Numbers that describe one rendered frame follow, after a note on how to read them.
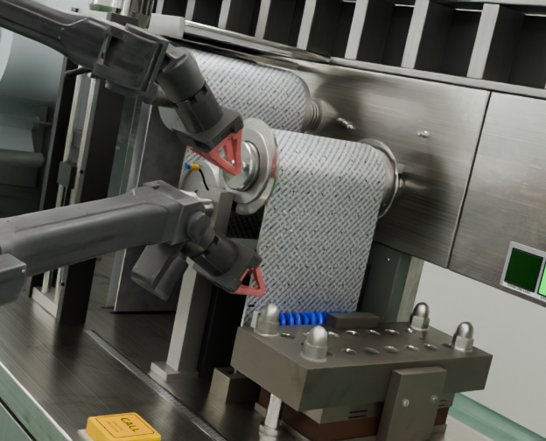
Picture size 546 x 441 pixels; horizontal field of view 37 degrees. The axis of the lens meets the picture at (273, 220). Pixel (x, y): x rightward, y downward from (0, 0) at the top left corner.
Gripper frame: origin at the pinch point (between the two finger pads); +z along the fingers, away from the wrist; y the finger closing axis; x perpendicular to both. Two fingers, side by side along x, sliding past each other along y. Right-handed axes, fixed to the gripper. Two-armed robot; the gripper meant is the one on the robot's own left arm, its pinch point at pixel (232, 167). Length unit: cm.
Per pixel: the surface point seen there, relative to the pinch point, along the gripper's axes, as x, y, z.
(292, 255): -0.7, 4.8, 16.4
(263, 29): 43, -51, 13
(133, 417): -34.7, 13.1, 9.8
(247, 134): 6.1, -3.1, -0.7
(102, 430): -38.5, 15.2, 5.8
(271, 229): -1.4, 4.6, 9.9
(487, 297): 135, -132, 247
